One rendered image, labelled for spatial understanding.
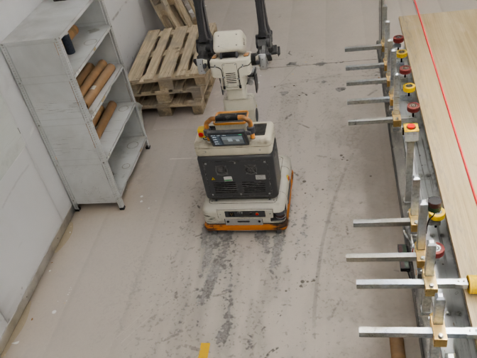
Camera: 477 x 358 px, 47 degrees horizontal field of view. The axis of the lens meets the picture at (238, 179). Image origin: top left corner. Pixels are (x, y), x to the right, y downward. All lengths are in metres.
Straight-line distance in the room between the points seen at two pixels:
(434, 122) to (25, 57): 2.74
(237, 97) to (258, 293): 1.37
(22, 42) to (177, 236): 1.77
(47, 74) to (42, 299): 1.61
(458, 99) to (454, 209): 1.04
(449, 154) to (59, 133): 2.78
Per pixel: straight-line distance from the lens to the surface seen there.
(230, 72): 3.82
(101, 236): 4.55
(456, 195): 3.06
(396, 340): 3.43
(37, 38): 4.06
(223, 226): 4.13
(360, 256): 2.76
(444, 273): 3.04
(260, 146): 3.70
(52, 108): 4.29
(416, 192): 2.88
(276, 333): 3.57
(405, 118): 3.77
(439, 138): 3.45
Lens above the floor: 2.89
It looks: 38 degrees down
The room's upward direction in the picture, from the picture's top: 12 degrees counter-clockwise
